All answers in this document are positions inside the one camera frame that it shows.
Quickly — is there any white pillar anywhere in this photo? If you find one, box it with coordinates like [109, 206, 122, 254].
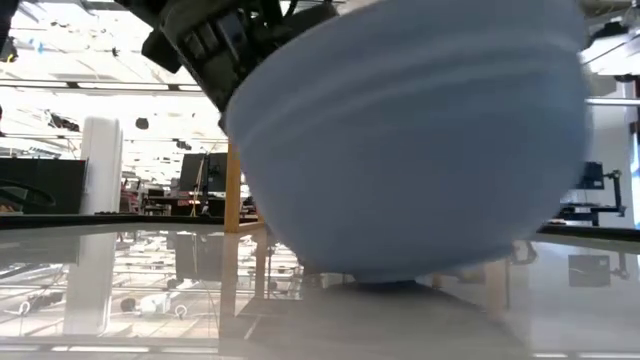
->
[79, 115, 124, 217]

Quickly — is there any black computer monitor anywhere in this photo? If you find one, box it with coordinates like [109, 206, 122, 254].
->
[179, 151, 229, 194]

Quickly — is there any light blue bowl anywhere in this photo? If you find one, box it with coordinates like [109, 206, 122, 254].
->
[221, 0, 595, 285]

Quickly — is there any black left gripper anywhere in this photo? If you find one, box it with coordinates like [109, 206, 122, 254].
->
[158, 0, 342, 114]

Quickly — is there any black partition panel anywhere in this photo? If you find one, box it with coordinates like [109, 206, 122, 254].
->
[0, 156, 89, 217]

